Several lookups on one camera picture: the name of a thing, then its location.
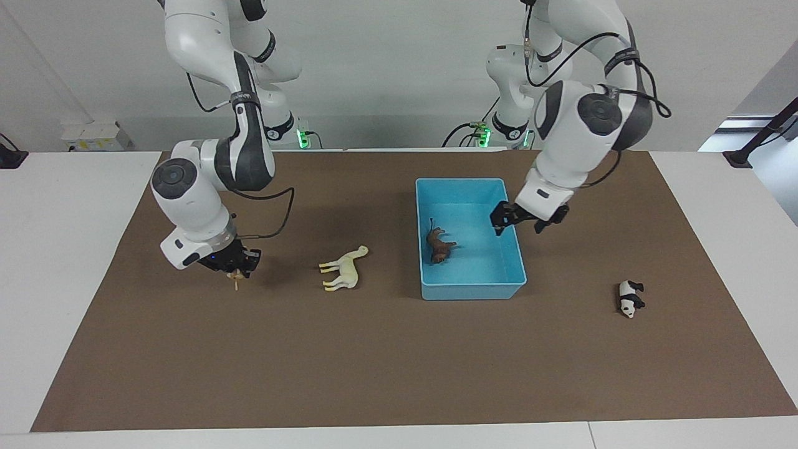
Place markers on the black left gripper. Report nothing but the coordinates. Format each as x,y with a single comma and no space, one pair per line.
527,215

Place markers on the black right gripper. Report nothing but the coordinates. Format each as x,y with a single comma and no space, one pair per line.
224,259

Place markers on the orange striped tiger toy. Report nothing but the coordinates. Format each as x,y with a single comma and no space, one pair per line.
236,279

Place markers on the brown lion toy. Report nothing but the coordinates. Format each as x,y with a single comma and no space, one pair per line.
439,244

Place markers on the cream horse toy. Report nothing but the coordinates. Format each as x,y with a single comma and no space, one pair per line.
346,269

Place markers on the black and white panda toy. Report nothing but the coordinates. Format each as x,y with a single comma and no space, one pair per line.
628,299

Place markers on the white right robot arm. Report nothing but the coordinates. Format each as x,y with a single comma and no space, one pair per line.
193,199

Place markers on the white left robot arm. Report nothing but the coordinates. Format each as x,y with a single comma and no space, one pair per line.
580,125

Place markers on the light blue plastic storage box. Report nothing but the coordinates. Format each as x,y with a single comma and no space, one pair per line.
474,274

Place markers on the green lit left base connector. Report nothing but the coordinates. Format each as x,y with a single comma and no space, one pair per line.
481,134

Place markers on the green lit base connector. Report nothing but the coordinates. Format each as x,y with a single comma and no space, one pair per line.
481,134
303,138

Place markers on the green lit right base connector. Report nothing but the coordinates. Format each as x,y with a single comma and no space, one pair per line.
303,138

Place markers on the brown paper table mat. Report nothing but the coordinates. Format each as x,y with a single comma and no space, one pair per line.
374,362

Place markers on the black angled stand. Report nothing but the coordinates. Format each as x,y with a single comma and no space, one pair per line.
757,138

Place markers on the white box by wall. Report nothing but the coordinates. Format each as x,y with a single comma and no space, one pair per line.
93,136

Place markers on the black clamp mount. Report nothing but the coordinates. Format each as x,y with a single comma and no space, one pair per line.
11,157

